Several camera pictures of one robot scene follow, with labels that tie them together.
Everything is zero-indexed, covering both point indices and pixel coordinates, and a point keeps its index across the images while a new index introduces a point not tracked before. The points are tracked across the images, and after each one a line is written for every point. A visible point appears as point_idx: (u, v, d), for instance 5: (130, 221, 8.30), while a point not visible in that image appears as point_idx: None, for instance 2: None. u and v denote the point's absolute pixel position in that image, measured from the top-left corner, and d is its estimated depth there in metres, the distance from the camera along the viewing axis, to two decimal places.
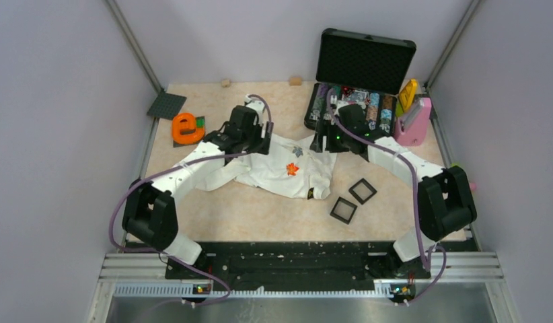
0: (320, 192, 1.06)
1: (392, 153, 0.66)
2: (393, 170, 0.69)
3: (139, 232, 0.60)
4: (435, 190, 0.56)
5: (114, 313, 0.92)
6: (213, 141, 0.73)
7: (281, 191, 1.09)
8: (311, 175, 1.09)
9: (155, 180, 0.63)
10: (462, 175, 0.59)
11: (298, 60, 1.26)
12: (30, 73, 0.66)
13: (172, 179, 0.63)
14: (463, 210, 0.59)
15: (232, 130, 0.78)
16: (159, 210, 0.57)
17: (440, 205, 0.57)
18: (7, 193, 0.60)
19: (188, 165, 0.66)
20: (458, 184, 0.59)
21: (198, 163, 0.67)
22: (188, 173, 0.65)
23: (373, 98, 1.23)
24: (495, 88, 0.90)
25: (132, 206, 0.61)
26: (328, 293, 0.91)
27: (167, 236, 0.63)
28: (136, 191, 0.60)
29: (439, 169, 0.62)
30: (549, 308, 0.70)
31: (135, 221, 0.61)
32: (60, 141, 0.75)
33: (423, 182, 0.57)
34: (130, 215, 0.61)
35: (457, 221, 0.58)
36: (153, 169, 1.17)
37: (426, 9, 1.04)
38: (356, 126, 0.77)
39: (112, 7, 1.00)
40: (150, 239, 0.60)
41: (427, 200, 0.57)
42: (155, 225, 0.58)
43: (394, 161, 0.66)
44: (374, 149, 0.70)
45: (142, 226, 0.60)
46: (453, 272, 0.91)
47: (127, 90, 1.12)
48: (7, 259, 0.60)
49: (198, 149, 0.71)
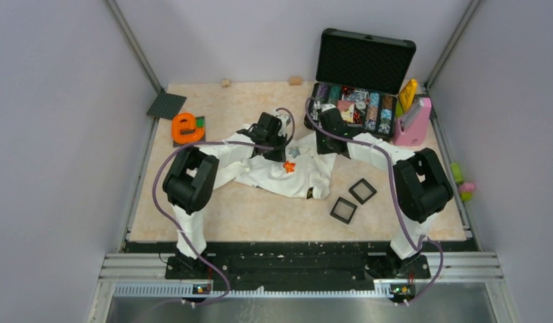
0: (319, 192, 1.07)
1: (368, 145, 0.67)
2: (373, 162, 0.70)
3: (177, 192, 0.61)
4: (408, 170, 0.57)
5: (114, 313, 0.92)
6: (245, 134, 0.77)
7: (281, 191, 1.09)
8: (311, 174, 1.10)
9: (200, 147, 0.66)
10: (434, 155, 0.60)
11: (298, 60, 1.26)
12: (29, 73, 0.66)
13: (215, 149, 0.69)
14: (440, 188, 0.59)
15: (259, 132, 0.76)
16: (206, 168, 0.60)
17: (416, 185, 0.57)
18: (7, 194, 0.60)
19: (230, 142, 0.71)
20: (430, 163, 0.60)
21: (237, 145, 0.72)
22: (229, 149, 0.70)
23: (373, 98, 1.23)
24: (496, 88, 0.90)
25: (177, 167, 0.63)
26: (328, 293, 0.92)
27: (202, 200, 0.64)
28: (184, 151, 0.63)
29: (411, 153, 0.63)
30: (550, 308, 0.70)
31: (175, 182, 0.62)
32: (60, 142, 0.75)
33: (397, 165, 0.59)
34: (173, 174, 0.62)
35: (436, 198, 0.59)
36: (153, 169, 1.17)
37: (426, 9, 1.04)
38: (336, 128, 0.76)
39: (112, 6, 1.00)
40: (188, 200, 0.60)
41: (403, 182, 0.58)
42: (198, 183, 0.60)
43: (371, 152, 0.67)
44: (352, 144, 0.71)
45: (183, 186, 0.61)
46: (453, 272, 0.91)
47: (128, 90, 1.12)
48: (7, 259, 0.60)
49: (235, 136, 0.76)
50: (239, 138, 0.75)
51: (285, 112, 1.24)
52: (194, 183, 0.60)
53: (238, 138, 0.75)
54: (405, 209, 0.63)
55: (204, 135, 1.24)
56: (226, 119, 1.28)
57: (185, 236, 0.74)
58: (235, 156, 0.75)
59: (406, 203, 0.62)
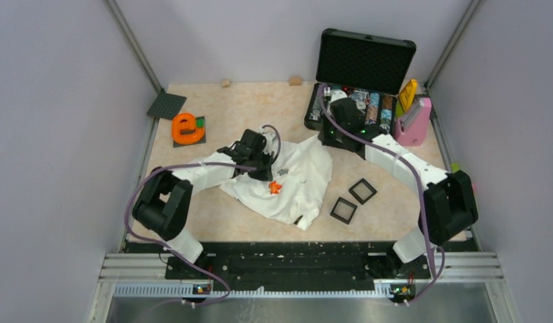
0: (304, 224, 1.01)
1: (393, 155, 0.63)
2: (393, 171, 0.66)
3: (149, 220, 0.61)
4: (442, 198, 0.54)
5: (114, 313, 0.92)
6: (227, 153, 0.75)
7: (261, 211, 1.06)
8: (297, 202, 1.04)
9: (174, 170, 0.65)
10: (467, 181, 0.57)
11: (298, 61, 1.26)
12: (30, 73, 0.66)
13: (190, 171, 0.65)
14: (465, 214, 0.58)
15: (241, 150, 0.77)
16: (177, 195, 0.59)
17: (446, 212, 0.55)
18: (8, 193, 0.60)
19: (207, 164, 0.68)
20: (463, 189, 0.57)
21: (214, 166, 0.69)
22: (205, 171, 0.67)
23: (373, 98, 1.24)
24: (496, 89, 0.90)
25: (147, 193, 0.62)
26: (327, 293, 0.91)
27: (177, 227, 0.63)
28: (155, 177, 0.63)
29: (443, 173, 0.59)
30: (550, 308, 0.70)
31: (145, 208, 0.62)
32: (60, 140, 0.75)
33: (429, 189, 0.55)
34: (144, 200, 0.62)
35: (460, 225, 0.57)
36: (153, 169, 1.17)
37: (426, 9, 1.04)
38: (350, 123, 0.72)
39: (112, 6, 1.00)
40: (159, 228, 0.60)
41: (433, 208, 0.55)
42: (169, 211, 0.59)
43: (395, 163, 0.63)
44: (373, 150, 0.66)
45: (153, 214, 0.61)
46: (453, 272, 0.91)
47: (128, 91, 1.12)
48: (7, 258, 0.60)
49: (214, 155, 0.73)
50: (218, 157, 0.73)
51: (270, 129, 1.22)
52: (165, 211, 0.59)
53: (218, 157, 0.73)
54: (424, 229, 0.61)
55: (204, 135, 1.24)
56: (226, 119, 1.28)
57: (175, 252, 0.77)
58: (214, 177, 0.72)
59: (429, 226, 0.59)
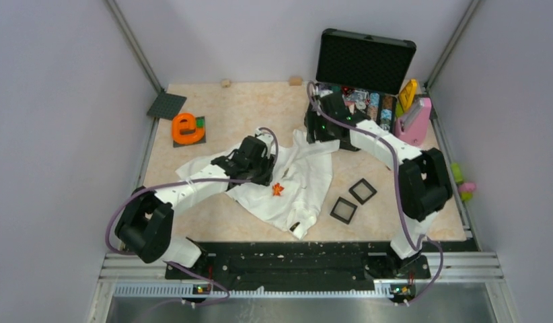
0: (301, 233, 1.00)
1: (373, 136, 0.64)
2: (377, 155, 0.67)
3: (129, 241, 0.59)
4: (415, 172, 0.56)
5: (114, 313, 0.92)
6: (220, 165, 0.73)
7: (258, 213, 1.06)
8: (296, 208, 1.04)
9: (157, 190, 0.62)
10: (440, 157, 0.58)
11: (298, 61, 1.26)
12: (30, 73, 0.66)
13: (175, 192, 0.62)
14: (441, 190, 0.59)
15: (239, 159, 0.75)
16: (156, 221, 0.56)
17: (420, 186, 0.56)
18: (7, 192, 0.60)
19: (194, 182, 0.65)
20: (436, 164, 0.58)
21: (202, 184, 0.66)
22: (192, 190, 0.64)
23: (373, 98, 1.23)
24: (495, 89, 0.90)
25: (130, 212, 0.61)
26: (328, 293, 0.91)
27: (159, 247, 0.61)
28: (137, 197, 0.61)
29: (418, 151, 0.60)
30: (549, 309, 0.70)
31: (127, 229, 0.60)
32: (60, 140, 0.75)
33: (403, 165, 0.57)
34: (126, 221, 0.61)
35: (436, 200, 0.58)
36: (153, 170, 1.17)
37: (425, 10, 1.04)
38: (338, 112, 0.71)
39: (112, 6, 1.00)
40: (138, 250, 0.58)
41: (407, 183, 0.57)
42: (148, 235, 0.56)
43: (375, 144, 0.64)
44: (356, 133, 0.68)
45: (134, 234, 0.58)
46: (453, 272, 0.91)
47: (128, 91, 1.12)
48: (6, 258, 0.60)
49: (206, 169, 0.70)
50: (209, 173, 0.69)
51: (270, 132, 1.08)
52: (144, 235, 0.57)
53: (210, 171, 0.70)
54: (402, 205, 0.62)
55: (204, 135, 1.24)
56: (226, 119, 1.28)
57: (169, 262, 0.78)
58: (205, 192, 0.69)
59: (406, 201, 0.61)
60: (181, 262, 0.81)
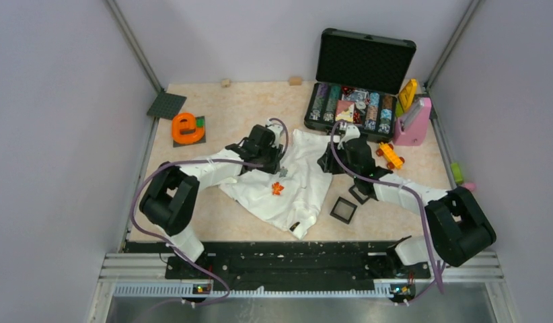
0: (301, 233, 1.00)
1: (396, 185, 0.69)
2: (402, 203, 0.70)
3: (155, 213, 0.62)
4: (444, 212, 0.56)
5: (114, 313, 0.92)
6: (235, 150, 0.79)
7: (258, 213, 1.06)
8: (296, 208, 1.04)
9: (183, 167, 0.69)
10: (469, 196, 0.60)
11: (299, 60, 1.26)
12: (29, 73, 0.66)
13: (198, 169, 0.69)
14: (480, 233, 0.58)
15: (250, 147, 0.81)
16: (184, 191, 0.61)
17: (451, 227, 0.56)
18: (7, 192, 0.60)
19: (214, 161, 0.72)
20: (466, 204, 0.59)
21: (221, 163, 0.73)
22: (212, 167, 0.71)
23: (373, 98, 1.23)
24: (495, 89, 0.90)
25: (155, 187, 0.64)
26: (328, 293, 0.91)
27: (181, 223, 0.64)
28: (163, 171, 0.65)
29: (444, 192, 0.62)
30: (550, 309, 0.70)
31: (153, 202, 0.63)
32: (60, 140, 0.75)
33: (430, 204, 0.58)
34: (152, 195, 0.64)
35: (474, 243, 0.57)
36: (153, 169, 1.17)
37: (426, 9, 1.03)
38: (362, 166, 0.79)
39: (112, 6, 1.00)
40: (165, 223, 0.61)
41: (437, 223, 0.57)
42: (175, 206, 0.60)
43: (399, 192, 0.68)
44: (380, 185, 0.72)
45: (159, 206, 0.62)
46: (453, 272, 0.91)
47: (127, 91, 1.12)
48: (7, 258, 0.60)
49: (222, 153, 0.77)
50: (227, 155, 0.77)
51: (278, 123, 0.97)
52: (172, 206, 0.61)
53: (225, 155, 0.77)
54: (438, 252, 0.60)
55: (204, 135, 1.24)
56: (226, 119, 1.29)
57: (176, 248, 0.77)
58: (222, 173, 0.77)
59: (440, 247, 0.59)
60: (187, 254, 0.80)
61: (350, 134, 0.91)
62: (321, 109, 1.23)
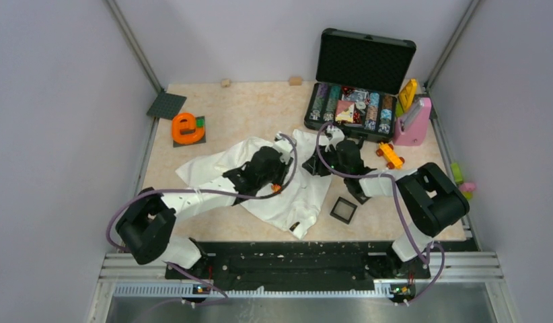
0: (301, 233, 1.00)
1: (377, 173, 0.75)
2: (385, 191, 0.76)
3: (126, 239, 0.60)
4: (411, 182, 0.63)
5: (114, 313, 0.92)
6: (231, 179, 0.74)
7: (259, 213, 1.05)
8: (295, 208, 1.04)
9: (164, 196, 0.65)
10: (436, 169, 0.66)
11: (299, 60, 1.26)
12: (29, 73, 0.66)
13: (181, 199, 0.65)
14: (454, 201, 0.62)
15: (251, 173, 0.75)
16: (159, 223, 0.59)
17: (421, 195, 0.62)
18: (7, 192, 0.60)
19: (201, 192, 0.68)
20: (434, 175, 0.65)
21: (208, 194, 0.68)
22: (198, 200, 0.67)
23: (373, 98, 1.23)
24: (496, 89, 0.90)
25: (133, 211, 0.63)
26: (328, 293, 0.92)
27: (152, 254, 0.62)
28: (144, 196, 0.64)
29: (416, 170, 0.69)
30: (550, 310, 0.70)
31: (127, 225, 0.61)
32: (60, 140, 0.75)
33: (401, 180, 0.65)
34: (128, 219, 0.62)
35: (449, 210, 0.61)
36: (153, 169, 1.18)
37: (426, 10, 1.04)
38: (350, 167, 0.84)
39: (112, 6, 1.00)
40: (134, 252, 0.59)
41: (409, 194, 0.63)
42: (147, 237, 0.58)
43: (379, 180, 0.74)
44: (364, 179, 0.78)
45: (132, 234, 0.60)
46: (453, 272, 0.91)
47: (127, 90, 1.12)
48: (6, 258, 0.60)
49: (216, 181, 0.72)
50: (220, 184, 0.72)
51: (289, 137, 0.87)
52: (144, 236, 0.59)
53: (218, 184, 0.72)
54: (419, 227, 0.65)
55: (204, 135, 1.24)
56: (226, 119, 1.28)
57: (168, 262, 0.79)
58: (212, 204, 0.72)
59: (418, 221, 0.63)
60: (180, 264, 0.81)
61: (337, 137, 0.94)
62: (321, 110, 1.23)
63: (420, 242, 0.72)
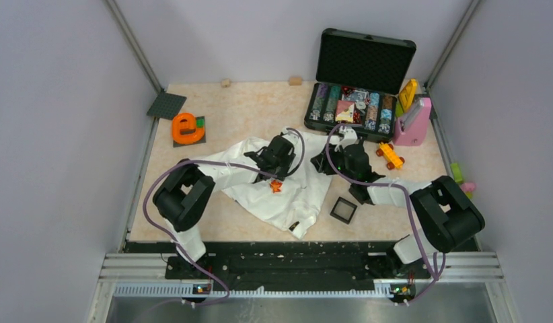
0: (301, 233, 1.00)
1: (387, 183, 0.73)
2: (394, 200, 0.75)
3: (167, 208, 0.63)
4: (426, 196, 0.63)
5: (114, 313, 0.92)
6: (252, 158, 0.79)
7: (258, 213, 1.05)
8: (295, 208, 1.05)
9: (199, 165, 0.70)
10: (452, 184, 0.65)
11: (299, 60, 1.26)
12: (30, 73, 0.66)
13: (216, 170, 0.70)
14: (469, 217, 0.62)
15: (267, 157, 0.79)
16: (198, 189, 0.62)
17: (436, 211, 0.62)
18: (5, 192, 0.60)
19: (231, 164, 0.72)
20: (450, 190, 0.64)
21: (239, 167, 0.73)
22: (229, 171, 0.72)
23: (373, 98, 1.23)
24: (495, 89, 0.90)
25: (172, 181, 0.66)
26: (328, 293, 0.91)
27: (190, 221, 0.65)
28: (183, 167, 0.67)
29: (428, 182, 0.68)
30: (550, 310, 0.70)
31: (166, 196, 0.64)
32: (59, 140, 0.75)
33: (415, 193, 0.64)
34: (167, 188, 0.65)
35: (465, 227, 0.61)
36: (153, 169, 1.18)
37: (426, 10, 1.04)
38: (356, 172, 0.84)
39: (113, 7, 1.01)
40: (175, 218, 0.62)
41: (423, 209, 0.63)
42: (188, 202, 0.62)
43: (390, 190, 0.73)
44: (373, 186, 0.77)
45: (172, 202, 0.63)
46: (453, 272, 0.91)
47: (128, 90, 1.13)
48: (5, 257, 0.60)
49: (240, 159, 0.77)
50: (245, 161, 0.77)
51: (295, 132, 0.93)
52: (184, 201, 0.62)
53: (243, 161, 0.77)
54: (430, 241, 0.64)
55: (204, 135, 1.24)
56: (225, 119, 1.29)
57: (179, 247, 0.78)
58: (237, 178, 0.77)
59: (432, 235, 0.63)
60: (190, 253, 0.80)
61: (348, 138, 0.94)
62: (321, 110, 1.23)
63: (428, 250, 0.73)
